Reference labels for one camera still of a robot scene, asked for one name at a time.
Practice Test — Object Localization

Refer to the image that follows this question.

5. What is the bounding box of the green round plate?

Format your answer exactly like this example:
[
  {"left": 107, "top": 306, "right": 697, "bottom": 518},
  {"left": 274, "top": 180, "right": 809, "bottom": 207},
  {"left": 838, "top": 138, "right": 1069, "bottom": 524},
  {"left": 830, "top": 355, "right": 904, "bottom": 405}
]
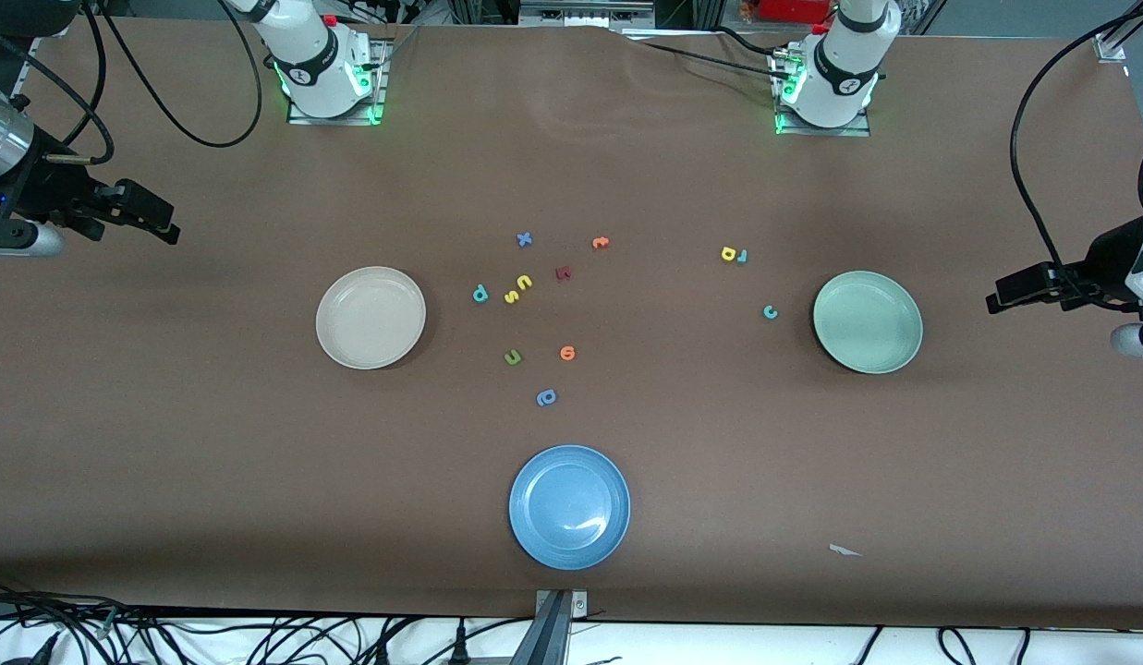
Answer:
[{"left": 812, "top": 270, "right": 924, "bottom": 375}]

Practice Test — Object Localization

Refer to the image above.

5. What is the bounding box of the brown table cover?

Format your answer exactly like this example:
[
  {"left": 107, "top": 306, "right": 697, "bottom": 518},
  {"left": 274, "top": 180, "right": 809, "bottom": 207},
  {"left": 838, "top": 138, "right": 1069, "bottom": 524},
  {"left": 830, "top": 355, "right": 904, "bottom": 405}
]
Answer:
[{"left": 0, "top": 17, "right": 1143, "bottom": 631}]

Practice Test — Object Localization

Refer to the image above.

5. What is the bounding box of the beige round plate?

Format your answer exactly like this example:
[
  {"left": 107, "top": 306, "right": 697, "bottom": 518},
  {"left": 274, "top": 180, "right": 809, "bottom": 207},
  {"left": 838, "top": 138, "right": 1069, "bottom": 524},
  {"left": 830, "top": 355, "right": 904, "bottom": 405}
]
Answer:
[{"left": 315, "top": 266, "right": 427, "bottom": 371}]

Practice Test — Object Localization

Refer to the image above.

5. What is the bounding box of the red box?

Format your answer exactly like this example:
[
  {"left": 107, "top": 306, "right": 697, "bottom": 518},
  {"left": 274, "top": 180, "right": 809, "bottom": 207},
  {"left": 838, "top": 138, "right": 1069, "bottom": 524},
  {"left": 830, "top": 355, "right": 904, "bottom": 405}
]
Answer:
[{"left": 756, "top": 0, "right": 835, "bottom": 24}]

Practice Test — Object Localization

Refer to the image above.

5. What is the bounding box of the grey metal box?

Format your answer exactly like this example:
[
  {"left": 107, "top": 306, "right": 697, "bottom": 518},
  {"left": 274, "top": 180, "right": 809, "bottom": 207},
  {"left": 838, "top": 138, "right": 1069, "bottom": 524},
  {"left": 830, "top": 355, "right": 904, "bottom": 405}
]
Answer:
[{"left": 518, "top": 0, "right": 657, "bottom": 29}]

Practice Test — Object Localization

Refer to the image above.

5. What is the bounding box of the blue round plate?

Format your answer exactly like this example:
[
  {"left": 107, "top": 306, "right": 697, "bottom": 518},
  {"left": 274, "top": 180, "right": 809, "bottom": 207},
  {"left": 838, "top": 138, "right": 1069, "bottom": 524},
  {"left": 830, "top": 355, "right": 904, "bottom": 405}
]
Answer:
[{"left": 508, "top": 444, "right": 631, "bottom": 571}]

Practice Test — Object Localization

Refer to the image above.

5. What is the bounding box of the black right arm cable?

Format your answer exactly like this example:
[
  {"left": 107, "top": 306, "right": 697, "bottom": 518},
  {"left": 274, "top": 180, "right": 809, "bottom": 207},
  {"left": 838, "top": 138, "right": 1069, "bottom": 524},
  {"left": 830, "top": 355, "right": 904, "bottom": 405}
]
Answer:
[{"left": 0, "top": 0, "right": 263, "bottom": 167}]

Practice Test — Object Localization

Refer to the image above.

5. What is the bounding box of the aluminium frame profile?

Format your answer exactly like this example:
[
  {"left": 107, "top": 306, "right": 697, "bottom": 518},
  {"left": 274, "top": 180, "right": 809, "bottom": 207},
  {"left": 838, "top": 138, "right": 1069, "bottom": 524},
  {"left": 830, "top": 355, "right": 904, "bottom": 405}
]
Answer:
[{"left": 7, "top": 9, "right": 73, "bottom": 101}]

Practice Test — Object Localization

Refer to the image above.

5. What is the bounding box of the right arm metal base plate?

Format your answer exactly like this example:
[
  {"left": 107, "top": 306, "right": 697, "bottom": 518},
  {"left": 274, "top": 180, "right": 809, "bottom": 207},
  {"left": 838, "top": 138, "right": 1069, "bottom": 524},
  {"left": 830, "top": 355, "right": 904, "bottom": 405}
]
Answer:
[{"left": 286, "top": 37, "right": 390, "bottom": 127}]

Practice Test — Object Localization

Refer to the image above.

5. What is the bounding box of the aluminium frame corner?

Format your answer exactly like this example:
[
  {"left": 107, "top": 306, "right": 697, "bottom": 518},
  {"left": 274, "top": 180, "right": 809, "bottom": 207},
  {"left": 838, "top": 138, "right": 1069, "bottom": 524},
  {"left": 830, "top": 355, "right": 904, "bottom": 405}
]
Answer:
[{"left": 1093, "top": 0, "right": 1143, "bottom": 64}]

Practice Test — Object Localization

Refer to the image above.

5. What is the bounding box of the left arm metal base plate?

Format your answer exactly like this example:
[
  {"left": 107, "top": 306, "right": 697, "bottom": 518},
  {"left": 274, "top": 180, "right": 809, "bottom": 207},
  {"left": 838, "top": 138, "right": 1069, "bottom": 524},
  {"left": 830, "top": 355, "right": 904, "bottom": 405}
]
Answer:
[{"left": 772, "top": 46, "right": 872, "bottom": 138}]

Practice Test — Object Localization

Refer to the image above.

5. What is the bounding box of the thick black cable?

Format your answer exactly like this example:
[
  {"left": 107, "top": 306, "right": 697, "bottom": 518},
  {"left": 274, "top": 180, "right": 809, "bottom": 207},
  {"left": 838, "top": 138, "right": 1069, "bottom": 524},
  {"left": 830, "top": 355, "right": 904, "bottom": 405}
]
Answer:
[{"left": 0, "top": 580, "right": 133, "bottom": 665}]

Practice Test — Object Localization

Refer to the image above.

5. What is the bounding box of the black base power cable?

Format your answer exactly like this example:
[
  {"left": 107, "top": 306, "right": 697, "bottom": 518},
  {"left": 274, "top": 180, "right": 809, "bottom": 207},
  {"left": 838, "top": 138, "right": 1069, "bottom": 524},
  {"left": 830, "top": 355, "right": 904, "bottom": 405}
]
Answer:
[{"left": 617, "top": 26, "right": 794, "bottom": 80}]

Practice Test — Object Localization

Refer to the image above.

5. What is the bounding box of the aluminium profile bracket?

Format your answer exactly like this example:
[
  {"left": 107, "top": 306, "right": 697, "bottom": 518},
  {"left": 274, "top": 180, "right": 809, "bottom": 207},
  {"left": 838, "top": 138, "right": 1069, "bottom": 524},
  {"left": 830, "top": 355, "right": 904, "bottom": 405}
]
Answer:
[{"left": 511, "top": 589, "right": 589, "bottom": 665}]

